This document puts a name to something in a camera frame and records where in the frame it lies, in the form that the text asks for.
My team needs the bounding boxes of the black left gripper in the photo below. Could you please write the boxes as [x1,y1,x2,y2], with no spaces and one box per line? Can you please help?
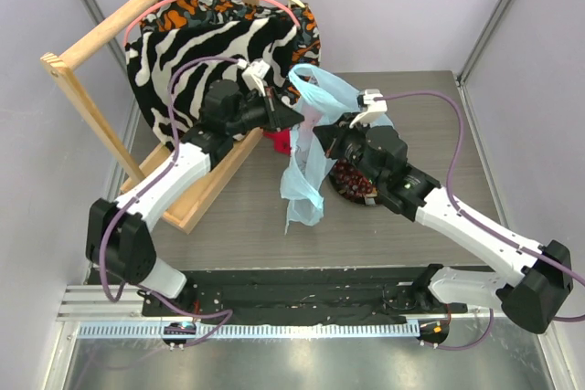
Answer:
[225,86,303,136]

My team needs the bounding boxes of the light blue cartoon plastic bag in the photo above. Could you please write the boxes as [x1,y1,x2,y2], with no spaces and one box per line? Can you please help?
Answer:
[279,64,399,236]

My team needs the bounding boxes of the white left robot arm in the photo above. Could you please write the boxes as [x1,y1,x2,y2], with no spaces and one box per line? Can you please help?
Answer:
[86,80,304,316]

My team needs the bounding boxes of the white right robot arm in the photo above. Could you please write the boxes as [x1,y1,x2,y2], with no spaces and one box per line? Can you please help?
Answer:
[313,122,573,334]

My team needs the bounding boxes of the red folded cloth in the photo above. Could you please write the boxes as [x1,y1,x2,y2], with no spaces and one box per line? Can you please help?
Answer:
[262,129,291,156]

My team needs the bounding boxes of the dark purple grape bunch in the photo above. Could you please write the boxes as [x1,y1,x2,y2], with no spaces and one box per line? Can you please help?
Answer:
[330,159,378,202]

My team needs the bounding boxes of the black fruit plate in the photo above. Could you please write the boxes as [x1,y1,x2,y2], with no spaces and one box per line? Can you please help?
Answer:
[326,157,389,208]

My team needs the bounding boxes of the zebra pattern fleece garment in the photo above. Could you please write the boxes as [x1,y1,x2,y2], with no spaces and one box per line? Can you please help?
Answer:
[125,17,297,150]

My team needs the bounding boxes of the wooden clothes rack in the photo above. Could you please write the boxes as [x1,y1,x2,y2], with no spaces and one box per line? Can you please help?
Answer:
[40,0,262,234]

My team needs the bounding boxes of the orange camouflage pattern garment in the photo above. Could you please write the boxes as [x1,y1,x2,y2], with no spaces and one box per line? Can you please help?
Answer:
[138,0,321,104]

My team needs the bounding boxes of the pink clothes hanger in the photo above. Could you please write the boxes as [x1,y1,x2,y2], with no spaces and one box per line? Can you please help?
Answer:
[123,0,303,47]

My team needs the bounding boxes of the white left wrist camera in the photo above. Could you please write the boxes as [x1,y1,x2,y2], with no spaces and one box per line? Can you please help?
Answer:
[236,58,271,97]

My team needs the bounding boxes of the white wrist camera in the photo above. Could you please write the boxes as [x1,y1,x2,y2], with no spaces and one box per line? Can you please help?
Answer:
[236,58,271,97]
[349,89,388,129]

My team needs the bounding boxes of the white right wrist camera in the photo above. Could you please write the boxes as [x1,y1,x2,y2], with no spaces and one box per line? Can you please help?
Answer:
[349,89,388,129]

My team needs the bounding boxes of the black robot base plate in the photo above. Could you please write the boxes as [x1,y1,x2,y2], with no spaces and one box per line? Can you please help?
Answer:
[141,266,467,327]

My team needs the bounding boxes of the white slotted cable duct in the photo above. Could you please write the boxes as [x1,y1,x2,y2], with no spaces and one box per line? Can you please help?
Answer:
[78,320,420,340]

